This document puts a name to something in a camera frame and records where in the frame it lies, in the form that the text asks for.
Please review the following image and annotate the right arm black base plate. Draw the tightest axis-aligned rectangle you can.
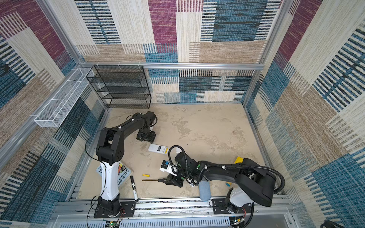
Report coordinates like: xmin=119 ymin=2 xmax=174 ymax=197
xmin=209 ymin=198 xmax=252 ymax=214

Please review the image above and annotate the colourful paperback book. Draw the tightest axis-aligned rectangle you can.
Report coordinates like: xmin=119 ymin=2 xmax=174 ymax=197
xmin=96 ymin=161 xmax=133 ymax=189

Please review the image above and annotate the black marker pen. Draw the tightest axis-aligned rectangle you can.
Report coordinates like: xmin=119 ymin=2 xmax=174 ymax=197
xmin=130 ymin=176 xmax=139 ymax=202

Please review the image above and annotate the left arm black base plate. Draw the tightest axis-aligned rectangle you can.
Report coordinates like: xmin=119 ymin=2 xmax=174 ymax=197
xmin=93 ymin=201 xmax=136 ymax=219

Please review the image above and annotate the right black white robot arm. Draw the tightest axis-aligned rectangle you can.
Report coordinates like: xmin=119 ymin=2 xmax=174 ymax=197
xmin=157 ymin=152 xmax=286 ymax=213

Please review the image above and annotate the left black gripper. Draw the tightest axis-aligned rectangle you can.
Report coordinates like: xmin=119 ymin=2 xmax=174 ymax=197
xmin=137 ymin=128 xmax=157 ymax=143

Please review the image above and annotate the black wire shelf rack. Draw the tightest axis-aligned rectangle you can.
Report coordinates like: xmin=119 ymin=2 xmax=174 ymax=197
xmin=86 ymin=65 xmax=152 ymax=109

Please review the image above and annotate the white wire mesh basket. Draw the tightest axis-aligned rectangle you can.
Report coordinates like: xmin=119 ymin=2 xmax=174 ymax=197
xmin=34 ymin=67 xmax=91 ymax=128

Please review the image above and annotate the white remote with red buttons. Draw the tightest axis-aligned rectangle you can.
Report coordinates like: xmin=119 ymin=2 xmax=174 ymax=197
xmin=148 ymin=144 xmax=169 ymax=154

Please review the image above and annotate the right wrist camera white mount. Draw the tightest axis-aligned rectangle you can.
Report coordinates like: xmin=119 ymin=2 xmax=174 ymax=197
xmin=160 ymin=160 xmax=178 ymax=176

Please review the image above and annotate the blue grey fabric case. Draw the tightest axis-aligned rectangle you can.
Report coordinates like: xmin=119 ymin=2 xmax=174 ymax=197
xmin=198 ymin=181 xmax=211 ymax=201

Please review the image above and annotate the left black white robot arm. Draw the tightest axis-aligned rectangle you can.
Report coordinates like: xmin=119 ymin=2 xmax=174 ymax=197
xmin=94 ymin=111 xmax=158 ymax=219

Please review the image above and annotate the black corrugated cable hose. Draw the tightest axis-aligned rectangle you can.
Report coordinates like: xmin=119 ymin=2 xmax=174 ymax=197
xmin=167 ymin=144 xmax=286 ymax=228

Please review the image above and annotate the black yellow handled screwdriver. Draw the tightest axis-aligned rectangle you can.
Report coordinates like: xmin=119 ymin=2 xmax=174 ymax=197
xmin=143 ymin=178 xmax=165 ymax=182

